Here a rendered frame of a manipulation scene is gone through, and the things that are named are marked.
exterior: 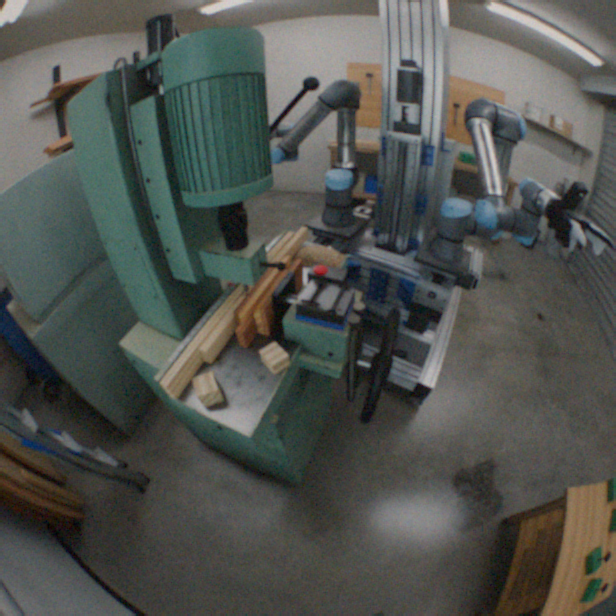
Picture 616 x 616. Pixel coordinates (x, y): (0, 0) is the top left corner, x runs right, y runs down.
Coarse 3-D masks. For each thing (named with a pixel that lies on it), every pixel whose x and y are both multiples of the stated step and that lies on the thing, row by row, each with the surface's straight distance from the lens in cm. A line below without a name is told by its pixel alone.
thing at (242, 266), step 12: (216, 240) 64; (204, 252) 61; (216, 252) 59; (228, 252) 58; (240, 252) 57; (252, 252) 56; (264, 252) 60; (204, 264) 64; (216, 264) 61; (228, 264) 59; (240, 264) 57; (252, 264) 56; (216, 276) 64; (228, 276) 61; (240, 276) 59; (252, 276) 57
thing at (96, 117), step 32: (96, 96) 64; (96, 128) 64; (96, 160) 67; (128, 160) 60; (96, 192) 72; (128, 192) 60; (96, 224) 80; (128, 224) 64; (128, 256) 72; (128, 288) 84; (160, 288) 69; (192, 288) 78; (160, 320) 82; (192, 320) 81
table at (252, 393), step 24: (264, 336) 61; (216, 360) 60; (240, 360) 58; (312, 360) 60; (192, 384) 58; (240, 384) 55; (264, 384) 54; (288, 384) 59; (192, 408) 55; (216, 408) 54; (240, 408) 52; (264, 408) 52; (240, 432) 50; (264, 432) 55
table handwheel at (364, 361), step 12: (396, 312) 61; (396, 324) 58; (384, 336) 56; (396, 336) 56; (384, 348) 54; (360, 360) 66; (372, 360) 66; (384, 360) 54; (372, 372) 66; (384, 372) 54; (372, 384) 54; (372, 396) 55; (372, 408) 57; (360, 420) 64
